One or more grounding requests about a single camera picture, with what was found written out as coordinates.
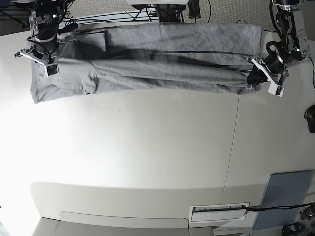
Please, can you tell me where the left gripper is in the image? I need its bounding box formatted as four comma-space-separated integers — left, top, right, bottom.
247, 54, 288, 85

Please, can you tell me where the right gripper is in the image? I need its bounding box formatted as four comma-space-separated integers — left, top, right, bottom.
14, 35, 76, 68

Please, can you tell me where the grey T-shirt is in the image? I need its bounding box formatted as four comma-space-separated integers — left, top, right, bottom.
30, 23, 262, 103

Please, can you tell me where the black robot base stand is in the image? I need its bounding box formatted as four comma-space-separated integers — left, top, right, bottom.
127, 0, 189, 22

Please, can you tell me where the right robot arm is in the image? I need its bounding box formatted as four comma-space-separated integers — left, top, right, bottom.
13, 0, 78, 77

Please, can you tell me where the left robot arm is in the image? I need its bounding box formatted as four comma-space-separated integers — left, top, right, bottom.
258, 0, 309, 85

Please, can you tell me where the black object at right edge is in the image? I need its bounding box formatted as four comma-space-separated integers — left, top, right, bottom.
304, 104, 315, 134

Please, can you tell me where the blue-grey tablet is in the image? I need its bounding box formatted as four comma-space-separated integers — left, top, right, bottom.
252, 170, 314, 231

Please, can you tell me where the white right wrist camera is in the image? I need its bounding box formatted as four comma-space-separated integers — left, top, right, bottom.
44, 63, 59, 77

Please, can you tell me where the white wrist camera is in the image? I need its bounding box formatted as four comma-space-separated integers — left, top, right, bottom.
44, 63, 59, 77
268, 83, 284, 97

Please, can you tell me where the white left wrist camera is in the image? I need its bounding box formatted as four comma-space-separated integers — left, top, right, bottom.
268, 83, 284, 97

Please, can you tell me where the black cable to grommet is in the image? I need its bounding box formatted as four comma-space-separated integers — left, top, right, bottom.
242, 202, 315, 212

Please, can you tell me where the white cable grommet box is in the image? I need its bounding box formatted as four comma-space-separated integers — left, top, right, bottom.
189, 202, 250, 223

